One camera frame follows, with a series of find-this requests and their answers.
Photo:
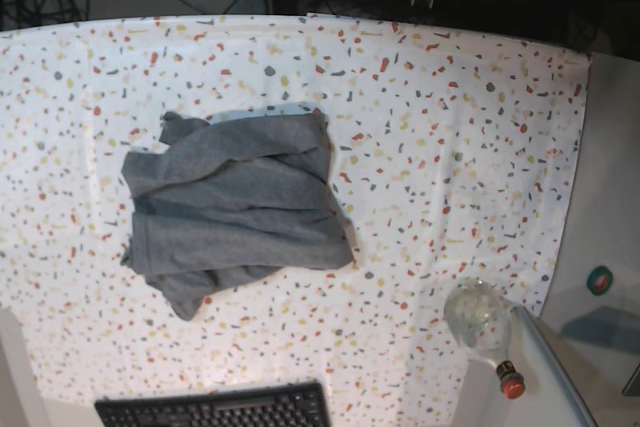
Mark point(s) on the grey t-shirt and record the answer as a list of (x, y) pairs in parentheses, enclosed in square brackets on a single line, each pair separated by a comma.
[(230, 203)]

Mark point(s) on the terrazzo pattern tablecloth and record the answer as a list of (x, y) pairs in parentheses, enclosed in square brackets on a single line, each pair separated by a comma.
[(453, 156)]

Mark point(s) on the clear bottle with red cap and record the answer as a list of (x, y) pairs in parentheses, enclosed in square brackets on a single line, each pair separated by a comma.
[(480, 320)]

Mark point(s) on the black keyboard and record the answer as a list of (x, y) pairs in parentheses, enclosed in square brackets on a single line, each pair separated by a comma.
[(301, 404)]

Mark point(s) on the grey metal bar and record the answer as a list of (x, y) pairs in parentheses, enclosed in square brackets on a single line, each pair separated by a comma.
[(551, 399)]

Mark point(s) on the grey laptop corner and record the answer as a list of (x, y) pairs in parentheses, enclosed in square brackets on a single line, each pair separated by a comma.
[(632, 386)]

